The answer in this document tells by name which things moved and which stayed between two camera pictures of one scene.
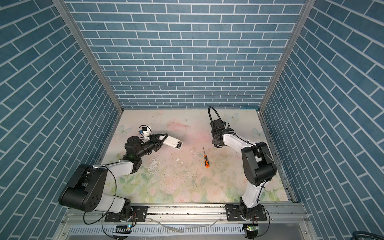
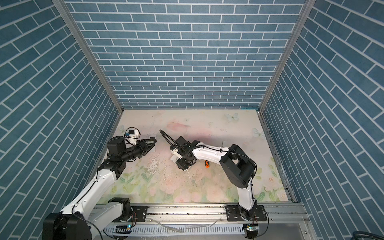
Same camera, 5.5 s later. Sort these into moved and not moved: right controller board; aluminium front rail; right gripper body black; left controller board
Moved: right gripper body black
Not moved: left controller board; right controller board; aluminium front rail
